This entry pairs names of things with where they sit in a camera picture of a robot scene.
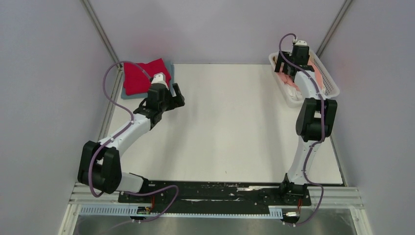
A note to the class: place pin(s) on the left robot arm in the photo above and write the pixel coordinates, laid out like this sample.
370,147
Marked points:
100,165

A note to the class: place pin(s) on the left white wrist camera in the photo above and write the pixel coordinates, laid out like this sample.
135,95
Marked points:
159,78

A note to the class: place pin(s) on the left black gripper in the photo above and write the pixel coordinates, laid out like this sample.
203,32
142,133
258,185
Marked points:
177,101

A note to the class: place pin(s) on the salmon pink t shirt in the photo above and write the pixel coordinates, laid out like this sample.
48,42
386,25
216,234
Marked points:
318,76

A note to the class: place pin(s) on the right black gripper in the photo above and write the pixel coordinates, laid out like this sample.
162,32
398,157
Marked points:
281,59

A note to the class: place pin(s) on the folded grey-blue t shirt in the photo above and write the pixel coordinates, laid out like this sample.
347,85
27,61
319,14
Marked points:
129,95

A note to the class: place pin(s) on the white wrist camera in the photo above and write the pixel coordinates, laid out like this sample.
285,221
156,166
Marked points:
299,43
159,78

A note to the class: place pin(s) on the white t shirt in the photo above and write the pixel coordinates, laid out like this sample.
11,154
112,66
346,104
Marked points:
293,92

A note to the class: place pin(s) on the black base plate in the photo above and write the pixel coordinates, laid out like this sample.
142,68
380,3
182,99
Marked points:
198,197

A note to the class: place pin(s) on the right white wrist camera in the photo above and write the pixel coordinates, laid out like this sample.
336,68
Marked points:
299,43

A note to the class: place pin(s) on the aluminium frame rail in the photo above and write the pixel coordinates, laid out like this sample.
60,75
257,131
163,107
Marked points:
333,197

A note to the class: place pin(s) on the folded red t shirt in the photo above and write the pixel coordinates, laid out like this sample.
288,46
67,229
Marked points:
142,77

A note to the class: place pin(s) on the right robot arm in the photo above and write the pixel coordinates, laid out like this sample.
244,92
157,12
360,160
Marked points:
315,120

